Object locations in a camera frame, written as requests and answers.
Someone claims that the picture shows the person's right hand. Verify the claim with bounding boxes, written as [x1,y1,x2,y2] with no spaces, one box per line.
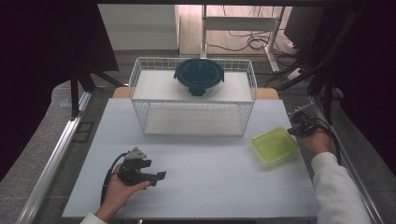
[297,128,332,155]

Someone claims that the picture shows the person's left hand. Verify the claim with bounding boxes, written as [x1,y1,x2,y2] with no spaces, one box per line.
[94,163,151,222]

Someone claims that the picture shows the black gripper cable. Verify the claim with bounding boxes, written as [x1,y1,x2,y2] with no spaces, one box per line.
[303,116,343,166]
[100,151,129,206]

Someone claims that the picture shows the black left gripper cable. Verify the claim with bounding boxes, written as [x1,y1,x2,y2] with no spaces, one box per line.
[100,151,129,206]

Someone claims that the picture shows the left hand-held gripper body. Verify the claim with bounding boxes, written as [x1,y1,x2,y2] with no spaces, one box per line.
[117,147,153,188]

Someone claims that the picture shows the white desk frame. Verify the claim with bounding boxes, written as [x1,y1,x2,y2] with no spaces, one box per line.
[200,4,286,73]

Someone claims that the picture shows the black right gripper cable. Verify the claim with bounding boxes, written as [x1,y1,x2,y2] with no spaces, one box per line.
[303,116,343,166]

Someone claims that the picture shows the round glass container blue lid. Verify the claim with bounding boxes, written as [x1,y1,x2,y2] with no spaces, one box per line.
[173,58,225,98]

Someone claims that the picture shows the white power strip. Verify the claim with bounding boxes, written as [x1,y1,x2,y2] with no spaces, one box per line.
[288,67,304,81]

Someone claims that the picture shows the black metal stand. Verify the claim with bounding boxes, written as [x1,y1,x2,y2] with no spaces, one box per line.
[69,66,125,120]
[278,8,363,125]

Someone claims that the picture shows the white cabinet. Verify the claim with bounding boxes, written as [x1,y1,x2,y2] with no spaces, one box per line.
[97,4,181,51]

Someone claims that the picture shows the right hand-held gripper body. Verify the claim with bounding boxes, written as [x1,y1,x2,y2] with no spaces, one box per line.
[287,102,319,139]

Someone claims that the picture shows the black curtain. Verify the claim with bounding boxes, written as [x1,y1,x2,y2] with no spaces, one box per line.
[0,0,120,181]
[323,0,396,176]

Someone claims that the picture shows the black floor cables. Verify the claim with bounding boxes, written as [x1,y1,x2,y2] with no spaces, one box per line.
[206,5,300,54]

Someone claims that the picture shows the white wire rack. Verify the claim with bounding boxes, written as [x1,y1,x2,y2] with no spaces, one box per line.
[128,56,258,138]

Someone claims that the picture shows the wooden board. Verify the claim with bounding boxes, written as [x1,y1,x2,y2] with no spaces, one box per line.
[112,86,280,101]

